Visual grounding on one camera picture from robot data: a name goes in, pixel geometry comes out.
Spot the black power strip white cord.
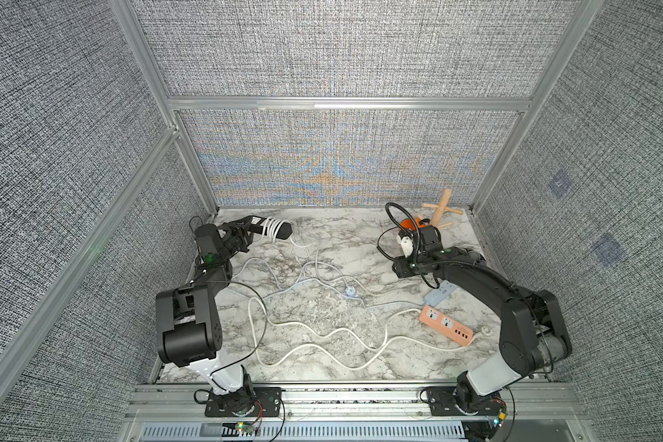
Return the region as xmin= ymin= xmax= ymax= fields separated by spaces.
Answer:
xmin=245 ymin=216 xmax=338 ymax=288

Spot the pink power strip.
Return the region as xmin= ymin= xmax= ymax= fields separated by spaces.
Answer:
xmin=419 ymin=305 xmax=473 ymax=347

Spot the white cord of pink strip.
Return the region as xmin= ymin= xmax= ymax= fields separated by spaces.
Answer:
xmin=247 ymin=297 xmax=493 ymax=371

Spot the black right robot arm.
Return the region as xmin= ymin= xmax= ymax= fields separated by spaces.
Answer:
xmin=392 ymin=248 xmax=573 ymax=414

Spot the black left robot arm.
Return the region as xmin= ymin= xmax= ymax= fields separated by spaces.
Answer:
xmin=156 ymin=215 xmax=254 ymax=397

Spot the orange mug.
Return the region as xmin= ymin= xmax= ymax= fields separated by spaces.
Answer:
xmin=401 ymin=217 xmax=430 ymax=231

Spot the wooden mug tree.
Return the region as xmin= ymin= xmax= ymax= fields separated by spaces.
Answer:
xmin=422 ymin=188 xmax=465 ymax=229

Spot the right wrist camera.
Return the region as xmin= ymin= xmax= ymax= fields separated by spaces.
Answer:
xmin=397 ymin=231 xmax=417 ymax=258

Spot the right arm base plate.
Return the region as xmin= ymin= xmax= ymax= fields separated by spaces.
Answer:
xmin=419 ymin=386 xmax=508 ymax=417

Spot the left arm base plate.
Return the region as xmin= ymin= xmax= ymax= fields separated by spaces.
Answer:
xmin=204 ymin=387 xmax=282 ymax=419

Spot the aluminium front rail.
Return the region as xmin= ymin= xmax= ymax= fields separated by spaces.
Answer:
xmin=117 ymin=380 xmax=598 ymax=441

